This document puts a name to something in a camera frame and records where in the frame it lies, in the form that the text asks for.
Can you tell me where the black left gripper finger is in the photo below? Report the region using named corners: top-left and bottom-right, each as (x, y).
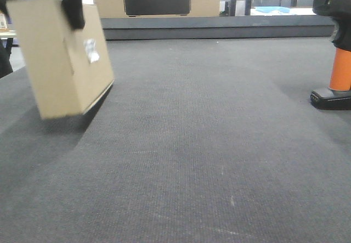
top-left (61, 0), bottom-right (85, 30)

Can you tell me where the small brown cardboard package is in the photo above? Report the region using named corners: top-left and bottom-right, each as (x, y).
top-left (7, 0), bottom-right (115, 119)

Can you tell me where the orange black barcode scanner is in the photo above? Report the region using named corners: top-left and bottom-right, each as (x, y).
top-left (310, 0), bottom-right (350, 110)

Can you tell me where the white folding side table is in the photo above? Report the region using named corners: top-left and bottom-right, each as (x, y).
top-left (0, 29), bottom-right (17, 39)

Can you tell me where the black office chair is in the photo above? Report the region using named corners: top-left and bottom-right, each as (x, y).
top-left (1, 38), bottom-right (13, 78)

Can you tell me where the light blue tray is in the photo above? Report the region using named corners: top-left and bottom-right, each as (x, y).
top-left (251, 6), bottom-right (294, 16)

